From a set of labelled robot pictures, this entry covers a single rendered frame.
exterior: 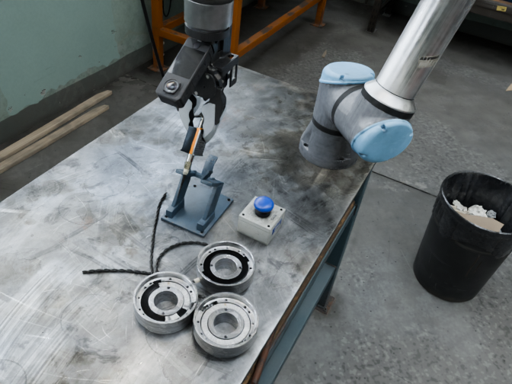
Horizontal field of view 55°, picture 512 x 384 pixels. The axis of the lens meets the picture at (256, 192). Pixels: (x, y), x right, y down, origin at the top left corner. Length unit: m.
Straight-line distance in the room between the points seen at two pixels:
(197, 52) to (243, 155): 0.44
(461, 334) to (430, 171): 1.01
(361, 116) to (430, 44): 0.18
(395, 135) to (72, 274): 0.66
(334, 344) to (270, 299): 0.97
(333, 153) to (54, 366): 0.73
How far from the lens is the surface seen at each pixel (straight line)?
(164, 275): 0.87
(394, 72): 1.00
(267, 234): 0.95
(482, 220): 1.97
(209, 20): 0.77
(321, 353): 1.81
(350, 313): 1.93
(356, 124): 1.02
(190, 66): 0.79
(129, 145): 1.21
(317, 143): 1.18
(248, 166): 1.15
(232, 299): 0.85
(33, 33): 2.62
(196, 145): 0.88
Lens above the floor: 1.51
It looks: 41 degrees down
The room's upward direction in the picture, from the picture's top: 8 degrees clockwise
